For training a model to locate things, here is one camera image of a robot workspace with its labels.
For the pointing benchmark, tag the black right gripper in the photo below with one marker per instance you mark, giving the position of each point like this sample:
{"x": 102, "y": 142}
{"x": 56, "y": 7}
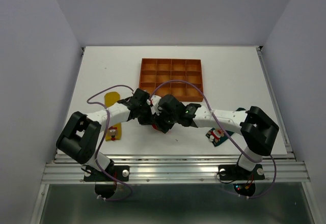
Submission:
{"x": 160, "y": 125}

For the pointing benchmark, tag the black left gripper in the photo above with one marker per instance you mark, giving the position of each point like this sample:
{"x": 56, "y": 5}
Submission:
{"x": 146, "y": 120}

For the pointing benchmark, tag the dark green sock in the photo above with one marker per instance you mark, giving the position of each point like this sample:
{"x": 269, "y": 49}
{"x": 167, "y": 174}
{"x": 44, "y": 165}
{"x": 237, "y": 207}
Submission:
{"x": 219, "y": 136}

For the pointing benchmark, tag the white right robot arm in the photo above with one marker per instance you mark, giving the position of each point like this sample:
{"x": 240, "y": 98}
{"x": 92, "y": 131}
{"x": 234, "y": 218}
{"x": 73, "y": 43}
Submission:
{"x": 256, "y": 127}

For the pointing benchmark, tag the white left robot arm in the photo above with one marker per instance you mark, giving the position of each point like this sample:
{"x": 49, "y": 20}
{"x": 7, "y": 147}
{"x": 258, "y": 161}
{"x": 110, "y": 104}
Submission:
{"x": 80, "y": 135}

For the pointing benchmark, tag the orange compartment tray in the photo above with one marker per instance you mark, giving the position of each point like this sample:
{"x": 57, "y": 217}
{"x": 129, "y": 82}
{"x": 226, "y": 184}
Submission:
{"x": 181, "y": 78}

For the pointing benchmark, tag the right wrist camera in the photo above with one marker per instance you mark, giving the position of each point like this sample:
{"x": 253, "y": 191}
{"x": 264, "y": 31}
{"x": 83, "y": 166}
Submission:
{"x": 153, "y": 103}

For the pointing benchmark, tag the aluminium mounting rail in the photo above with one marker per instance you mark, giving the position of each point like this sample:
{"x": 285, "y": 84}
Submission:
{"x": 175, "y": 169}

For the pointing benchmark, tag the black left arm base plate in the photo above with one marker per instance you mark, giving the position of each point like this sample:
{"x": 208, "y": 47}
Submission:
{"x": 120, "y": 172}

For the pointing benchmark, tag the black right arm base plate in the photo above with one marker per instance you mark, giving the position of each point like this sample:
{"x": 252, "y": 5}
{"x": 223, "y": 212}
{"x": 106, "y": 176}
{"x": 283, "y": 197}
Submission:
{"x": 232, "y": 172}

